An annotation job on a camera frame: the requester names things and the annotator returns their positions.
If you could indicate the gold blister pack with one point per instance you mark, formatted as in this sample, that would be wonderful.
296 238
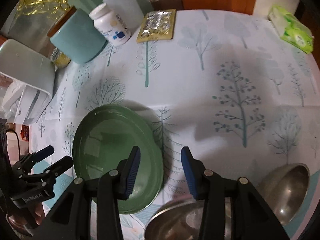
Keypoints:
157 25

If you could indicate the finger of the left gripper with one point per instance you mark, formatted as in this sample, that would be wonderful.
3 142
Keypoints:
48 176
27 162

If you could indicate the tree print tablecloth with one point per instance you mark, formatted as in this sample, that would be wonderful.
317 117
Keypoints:
244 101

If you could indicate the large steel bowl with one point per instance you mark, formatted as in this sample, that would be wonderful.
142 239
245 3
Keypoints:
177 219

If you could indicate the pink steel bowl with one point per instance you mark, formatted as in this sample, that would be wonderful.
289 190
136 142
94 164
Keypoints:
284 189

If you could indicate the green tissue pack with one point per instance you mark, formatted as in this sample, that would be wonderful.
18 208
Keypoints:
290 29

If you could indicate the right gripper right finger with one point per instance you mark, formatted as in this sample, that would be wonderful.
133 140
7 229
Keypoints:
234 204

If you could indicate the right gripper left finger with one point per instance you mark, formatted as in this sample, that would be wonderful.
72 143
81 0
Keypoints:
70 217

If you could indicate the white pill bottle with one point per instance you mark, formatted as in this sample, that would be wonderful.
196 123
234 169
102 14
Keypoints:
110 25

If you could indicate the white clear storage box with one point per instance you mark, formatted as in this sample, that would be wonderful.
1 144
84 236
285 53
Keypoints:
27 82

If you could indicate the teal canister brown lid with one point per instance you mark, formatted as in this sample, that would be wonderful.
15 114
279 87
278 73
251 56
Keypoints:
75 35

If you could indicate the left hand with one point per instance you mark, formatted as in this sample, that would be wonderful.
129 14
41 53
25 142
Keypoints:
18 220

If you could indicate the small glass jar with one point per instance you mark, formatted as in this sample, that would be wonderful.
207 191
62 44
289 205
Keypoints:
59 59

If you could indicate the clear squeeze bottle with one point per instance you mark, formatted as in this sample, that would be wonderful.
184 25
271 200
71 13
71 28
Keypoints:
128 10

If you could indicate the green plate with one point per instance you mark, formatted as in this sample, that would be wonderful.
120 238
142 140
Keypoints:
104 137

